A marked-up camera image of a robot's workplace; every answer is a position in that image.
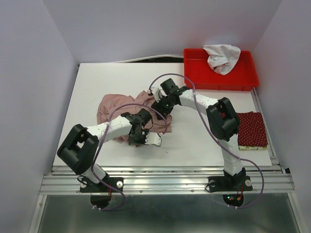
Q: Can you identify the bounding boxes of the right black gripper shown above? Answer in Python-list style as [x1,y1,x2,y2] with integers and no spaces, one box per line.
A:
[151,93,174,120]

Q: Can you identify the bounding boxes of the pink pleated skirt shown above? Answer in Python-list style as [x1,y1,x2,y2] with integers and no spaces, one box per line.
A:
[97,91,173,133]

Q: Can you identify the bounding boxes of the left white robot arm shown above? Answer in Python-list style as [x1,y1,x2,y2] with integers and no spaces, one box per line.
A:
[56,109,152,191]

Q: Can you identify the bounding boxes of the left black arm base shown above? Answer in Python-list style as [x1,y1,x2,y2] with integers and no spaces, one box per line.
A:
[77,175,124,211]

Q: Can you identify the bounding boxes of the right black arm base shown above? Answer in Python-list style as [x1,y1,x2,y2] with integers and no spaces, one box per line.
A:
[205,168,253,208]

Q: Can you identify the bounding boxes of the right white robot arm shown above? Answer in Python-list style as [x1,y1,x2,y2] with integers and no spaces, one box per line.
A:
[148,79,245,189]

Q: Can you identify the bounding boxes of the red plastic bin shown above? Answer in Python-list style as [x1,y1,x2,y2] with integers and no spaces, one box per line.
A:
[184,49,259,91]

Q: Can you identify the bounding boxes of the white cloth garment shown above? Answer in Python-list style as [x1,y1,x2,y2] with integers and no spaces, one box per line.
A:
[203,44,241,75]

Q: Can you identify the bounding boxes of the yellow floral folded skirt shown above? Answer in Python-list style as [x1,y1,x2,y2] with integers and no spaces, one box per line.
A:
[238,146,268,150]

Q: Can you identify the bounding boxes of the red polka dot skirt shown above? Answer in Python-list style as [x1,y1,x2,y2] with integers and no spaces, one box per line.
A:
[237,112,268,146]

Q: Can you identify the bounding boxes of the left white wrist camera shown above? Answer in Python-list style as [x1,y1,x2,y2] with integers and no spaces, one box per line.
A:
[145,132,162,147]

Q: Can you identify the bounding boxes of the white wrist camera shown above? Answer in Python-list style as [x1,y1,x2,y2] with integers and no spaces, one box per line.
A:
[145,132,162,147]
[147,87,163,102]

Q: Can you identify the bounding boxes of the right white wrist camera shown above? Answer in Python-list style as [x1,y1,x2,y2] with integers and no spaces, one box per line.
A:
[147,87,163,102]

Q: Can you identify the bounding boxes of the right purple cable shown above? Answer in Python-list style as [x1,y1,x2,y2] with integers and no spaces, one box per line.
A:
[148,73,265,210]

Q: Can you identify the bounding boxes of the white cable behind table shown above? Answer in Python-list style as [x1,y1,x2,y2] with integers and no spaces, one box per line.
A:
[114,53,184,64]

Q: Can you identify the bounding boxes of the aluminium mounting rail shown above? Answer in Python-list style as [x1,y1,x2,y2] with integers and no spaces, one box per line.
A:
[39,166,294,195]

